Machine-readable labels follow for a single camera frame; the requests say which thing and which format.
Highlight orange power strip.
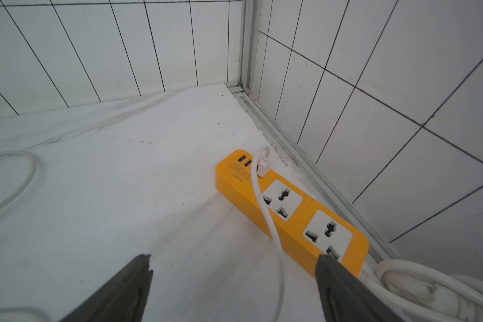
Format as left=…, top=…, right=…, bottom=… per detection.
left=215, top=150, right=370, bottom=277

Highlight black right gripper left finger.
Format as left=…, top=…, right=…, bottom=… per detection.
left=63, top=254, right=153, bottom=321

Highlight white coiled cord right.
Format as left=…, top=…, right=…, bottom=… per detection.
left=357, top=258, right=483, bottom=322

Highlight white charging cable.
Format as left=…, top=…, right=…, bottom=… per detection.
left=0, top=150, right=39, bottom=322
left=250, top=144, right=286, bottom=322

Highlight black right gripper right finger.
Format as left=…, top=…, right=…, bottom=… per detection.
left=315, top=255, right=402, bottom=322

